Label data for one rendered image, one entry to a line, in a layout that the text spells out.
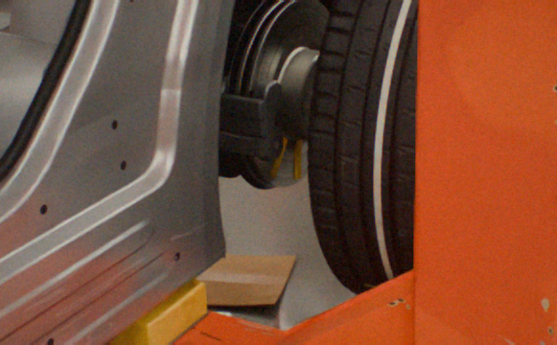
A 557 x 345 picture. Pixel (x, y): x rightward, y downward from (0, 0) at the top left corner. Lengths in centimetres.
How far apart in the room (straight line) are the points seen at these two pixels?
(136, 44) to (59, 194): 21
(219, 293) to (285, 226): 46
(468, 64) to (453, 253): 20
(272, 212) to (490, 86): 245
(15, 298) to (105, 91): 27
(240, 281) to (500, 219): 200
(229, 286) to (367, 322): 180
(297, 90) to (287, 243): 152
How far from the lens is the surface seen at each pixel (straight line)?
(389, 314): 126
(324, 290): 304
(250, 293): 301
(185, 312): 152
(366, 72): 153
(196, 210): 148
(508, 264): 115
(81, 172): 131
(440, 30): 109
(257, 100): 172
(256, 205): 355
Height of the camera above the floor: 145
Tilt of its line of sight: 23 degrees down
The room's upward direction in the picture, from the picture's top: 2 degrees counter-clockwise
